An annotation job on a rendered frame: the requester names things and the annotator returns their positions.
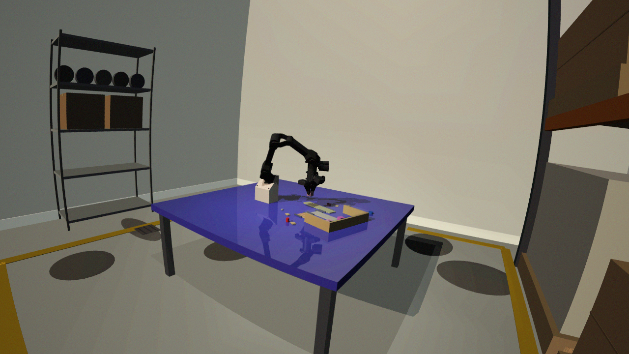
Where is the tan polka-dotted strip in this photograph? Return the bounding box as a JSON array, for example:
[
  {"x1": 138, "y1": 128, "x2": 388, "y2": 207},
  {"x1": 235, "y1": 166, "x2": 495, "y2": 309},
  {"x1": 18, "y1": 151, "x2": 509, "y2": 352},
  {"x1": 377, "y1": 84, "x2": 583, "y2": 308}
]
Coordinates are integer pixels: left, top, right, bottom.
[{"x1": 304, "y1": 202, "x2": 323, "y2": 208}]

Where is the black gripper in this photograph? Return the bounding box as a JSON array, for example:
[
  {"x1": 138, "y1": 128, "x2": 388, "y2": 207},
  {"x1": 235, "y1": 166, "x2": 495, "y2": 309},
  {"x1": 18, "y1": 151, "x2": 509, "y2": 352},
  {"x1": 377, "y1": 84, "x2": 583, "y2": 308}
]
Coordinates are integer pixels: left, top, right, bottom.
[{"x1": 298, "y1": 170, "x2": 318, "y2": 195}]

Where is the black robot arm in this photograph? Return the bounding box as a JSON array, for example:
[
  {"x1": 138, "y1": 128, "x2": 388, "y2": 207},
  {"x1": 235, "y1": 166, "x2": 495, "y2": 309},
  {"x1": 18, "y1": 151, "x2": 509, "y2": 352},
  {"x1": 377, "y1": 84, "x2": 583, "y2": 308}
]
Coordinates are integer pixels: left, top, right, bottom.
[{"x1": 260, "y1": 133, "x2": 329, "y2": 184}]

